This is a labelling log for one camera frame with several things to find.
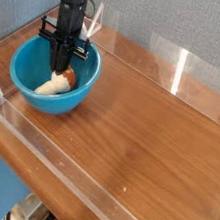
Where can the blue bowl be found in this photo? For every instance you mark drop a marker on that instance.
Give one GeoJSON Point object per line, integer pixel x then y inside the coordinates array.
{"type": "Point", "coordinates": [30, 68]}

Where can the clear acrylic back barrier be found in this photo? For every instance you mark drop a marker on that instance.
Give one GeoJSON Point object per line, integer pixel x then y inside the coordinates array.
{"type": "Point", "coordinates": [185, 75]}

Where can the clear acrylic barrier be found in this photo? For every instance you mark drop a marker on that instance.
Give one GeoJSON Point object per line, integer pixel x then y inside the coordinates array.
{"type": "Point", "coordinates": [80, 183]}
{"type": "Point", "coordinates": [185, 75]}

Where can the clear acrylic corner bracket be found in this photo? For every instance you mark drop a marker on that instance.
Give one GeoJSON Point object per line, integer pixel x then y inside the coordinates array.
{"type": "Point", "coordinates": [91, 26]}

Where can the clear acrylic front barrier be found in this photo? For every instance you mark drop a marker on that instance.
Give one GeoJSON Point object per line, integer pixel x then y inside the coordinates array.
{"type": "Point", "coordinates": [80, 183]}

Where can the toy mushroom brown cap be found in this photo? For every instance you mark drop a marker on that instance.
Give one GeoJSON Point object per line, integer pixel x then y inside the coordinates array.
{"type": "Point", "coordinates": [58, 83]}

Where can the metallic box under table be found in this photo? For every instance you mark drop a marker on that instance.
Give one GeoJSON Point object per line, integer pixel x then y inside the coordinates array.
{"type": "Point", "coordinates": [30, 208]}

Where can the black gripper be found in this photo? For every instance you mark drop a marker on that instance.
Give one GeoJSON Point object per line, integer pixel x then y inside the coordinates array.
{"type": "Point", "coordinates": [63, 34]}

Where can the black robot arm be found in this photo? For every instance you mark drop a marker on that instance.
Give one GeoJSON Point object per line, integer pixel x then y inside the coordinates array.
{"type": "Point", "coordinates": [82, 3]}

